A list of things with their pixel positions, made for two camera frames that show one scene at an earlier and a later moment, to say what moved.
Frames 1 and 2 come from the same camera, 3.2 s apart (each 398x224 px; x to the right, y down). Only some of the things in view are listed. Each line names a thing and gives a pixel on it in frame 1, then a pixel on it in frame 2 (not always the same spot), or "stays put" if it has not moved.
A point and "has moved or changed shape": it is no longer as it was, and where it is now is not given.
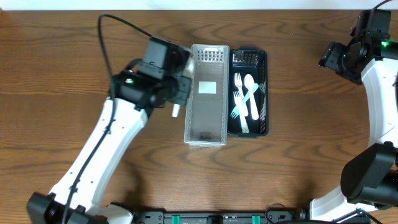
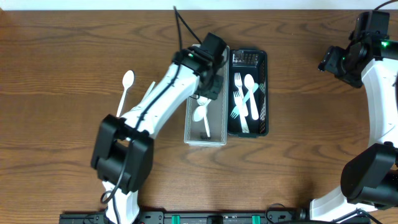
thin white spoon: x=175 y=110 has moved or changed shape
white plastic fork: x=238 y=83 stays put
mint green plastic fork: x=236 y=111 stays put
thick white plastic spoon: x=249 y=82 stays put
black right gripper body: x=327 y=56 stays put
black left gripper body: x=185 y=86 -> x=212 y=88
